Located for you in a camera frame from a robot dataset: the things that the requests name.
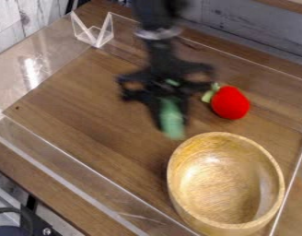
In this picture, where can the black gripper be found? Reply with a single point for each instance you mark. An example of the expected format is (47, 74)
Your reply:
(168, 78)

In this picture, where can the green rectangular block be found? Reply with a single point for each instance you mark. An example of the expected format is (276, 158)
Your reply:
(171, 112)

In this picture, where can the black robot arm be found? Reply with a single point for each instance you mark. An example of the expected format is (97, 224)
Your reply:
(157, 16)

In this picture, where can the brown wooden bowl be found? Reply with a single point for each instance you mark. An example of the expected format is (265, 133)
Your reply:
(225, 184)

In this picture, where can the red plush strawberry toy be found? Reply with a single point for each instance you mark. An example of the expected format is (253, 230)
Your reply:
(228, 101)

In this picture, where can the black clamp bottom left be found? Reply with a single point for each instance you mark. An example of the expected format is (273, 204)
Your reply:
(35, 225)

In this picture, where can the clear acrylic tray wall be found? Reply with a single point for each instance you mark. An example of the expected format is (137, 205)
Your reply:
(84, 151)

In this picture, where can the clear acrylic corner bracket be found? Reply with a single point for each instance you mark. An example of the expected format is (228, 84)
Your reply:
(93, 35)

